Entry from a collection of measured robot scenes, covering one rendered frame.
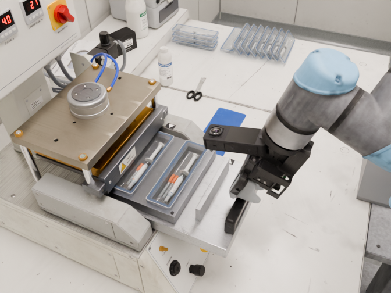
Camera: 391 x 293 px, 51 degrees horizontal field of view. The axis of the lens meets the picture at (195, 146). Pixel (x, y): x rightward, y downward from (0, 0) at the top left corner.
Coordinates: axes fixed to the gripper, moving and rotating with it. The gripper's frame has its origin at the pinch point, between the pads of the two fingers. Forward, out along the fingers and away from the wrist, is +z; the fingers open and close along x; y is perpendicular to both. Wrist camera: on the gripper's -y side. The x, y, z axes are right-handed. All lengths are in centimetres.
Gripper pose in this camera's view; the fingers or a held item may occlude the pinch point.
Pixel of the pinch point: (230, 190)
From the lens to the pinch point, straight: 81.9
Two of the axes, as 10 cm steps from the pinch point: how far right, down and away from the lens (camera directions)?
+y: 8.8, 4.7, -0.4
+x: 3.8, -6.5, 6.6
